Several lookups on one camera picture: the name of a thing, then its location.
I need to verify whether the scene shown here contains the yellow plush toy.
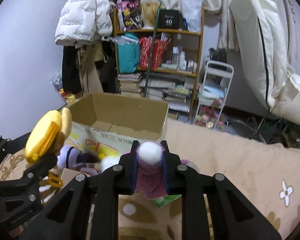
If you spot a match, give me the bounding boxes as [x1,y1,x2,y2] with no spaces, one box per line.
[25,108,72,164]

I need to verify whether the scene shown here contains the pink plush toy white pompom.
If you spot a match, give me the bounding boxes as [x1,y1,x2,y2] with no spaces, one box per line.
[135,141,199,199]

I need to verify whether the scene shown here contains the green tissue pack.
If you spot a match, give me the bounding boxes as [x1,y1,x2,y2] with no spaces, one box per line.
[154,194,181,208]

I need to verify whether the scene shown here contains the white fluffy plush yellow pompoms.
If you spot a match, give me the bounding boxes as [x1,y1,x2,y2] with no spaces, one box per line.
[100,155,121,172]

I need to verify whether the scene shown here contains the purple white plush doll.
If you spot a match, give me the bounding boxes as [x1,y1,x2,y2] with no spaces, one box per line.
[57,145,101,176]

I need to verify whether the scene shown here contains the open cardboard box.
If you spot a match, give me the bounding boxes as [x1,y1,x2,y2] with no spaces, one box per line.
[67,93,169,156]

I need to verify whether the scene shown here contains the beige tote bag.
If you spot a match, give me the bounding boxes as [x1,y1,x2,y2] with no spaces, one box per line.
[76,45,103,96]

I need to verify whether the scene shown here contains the white rolling cart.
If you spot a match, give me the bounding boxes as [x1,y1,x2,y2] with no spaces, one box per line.
[193,60,234,129]

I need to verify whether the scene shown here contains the green pole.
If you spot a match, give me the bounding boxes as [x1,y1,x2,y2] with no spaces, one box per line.
[143,2,161,98]

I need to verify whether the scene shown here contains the white puffer jacket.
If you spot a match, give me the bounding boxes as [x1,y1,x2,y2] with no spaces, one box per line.
[55,0,113,47]

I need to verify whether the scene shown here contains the wooden shelf unit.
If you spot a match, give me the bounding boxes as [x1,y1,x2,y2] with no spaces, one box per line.
[127,7,205,114]

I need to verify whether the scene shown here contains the teal bag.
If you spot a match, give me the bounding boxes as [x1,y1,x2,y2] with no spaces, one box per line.
[117,33,140,74]

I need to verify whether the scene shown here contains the red gift bag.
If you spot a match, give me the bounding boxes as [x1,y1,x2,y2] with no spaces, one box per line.
[139,36,171,70]

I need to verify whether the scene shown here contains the cartoon print bag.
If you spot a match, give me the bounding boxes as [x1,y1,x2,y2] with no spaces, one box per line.
[117,0,142,31]

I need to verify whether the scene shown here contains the blonde wig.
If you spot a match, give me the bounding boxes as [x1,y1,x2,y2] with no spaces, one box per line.
[141,1,163,29]

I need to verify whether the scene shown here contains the black box with 40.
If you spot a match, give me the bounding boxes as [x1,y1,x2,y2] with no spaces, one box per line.
[158,9,179,29]

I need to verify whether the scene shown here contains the clear plastic bag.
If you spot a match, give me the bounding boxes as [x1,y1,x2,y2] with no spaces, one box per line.
[179,0,202,33]

